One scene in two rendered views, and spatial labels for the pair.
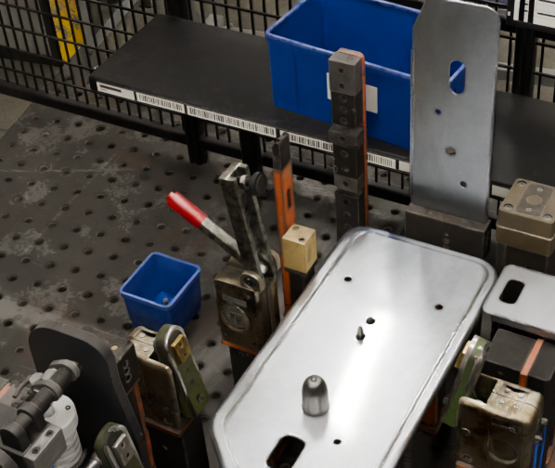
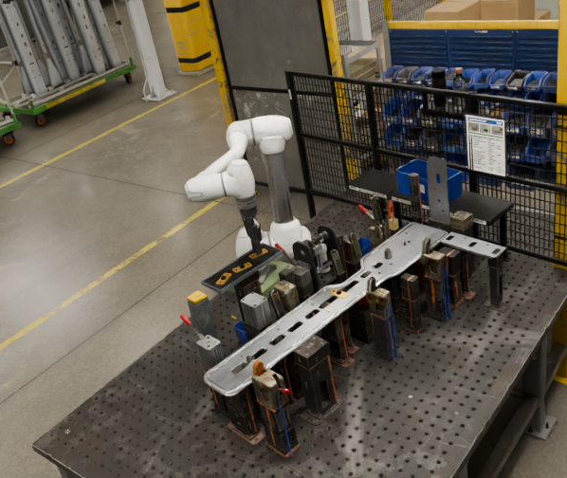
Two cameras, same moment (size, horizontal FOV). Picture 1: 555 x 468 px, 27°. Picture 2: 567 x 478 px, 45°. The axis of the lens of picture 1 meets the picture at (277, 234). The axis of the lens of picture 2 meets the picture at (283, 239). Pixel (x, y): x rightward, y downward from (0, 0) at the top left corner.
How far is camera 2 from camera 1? 1.94 m
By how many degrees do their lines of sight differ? 20
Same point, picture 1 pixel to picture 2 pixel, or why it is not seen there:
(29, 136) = (331, 210)
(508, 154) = (461, 206)
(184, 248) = not seen: hidden behind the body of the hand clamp
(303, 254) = (393, 224)
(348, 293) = (405, 236)
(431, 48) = (430, 170)
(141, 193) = (362, 226)
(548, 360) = (454, 253)
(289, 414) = (380, 258)
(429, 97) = (431, 184)
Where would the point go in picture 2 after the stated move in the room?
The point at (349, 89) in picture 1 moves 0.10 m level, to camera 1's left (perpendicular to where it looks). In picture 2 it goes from (413, 183) to (393, 184)
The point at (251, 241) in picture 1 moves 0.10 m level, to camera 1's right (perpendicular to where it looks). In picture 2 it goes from (377, 216) to (398, 215)
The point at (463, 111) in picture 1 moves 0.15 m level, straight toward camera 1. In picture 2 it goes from (440, 188) to (431, 203)
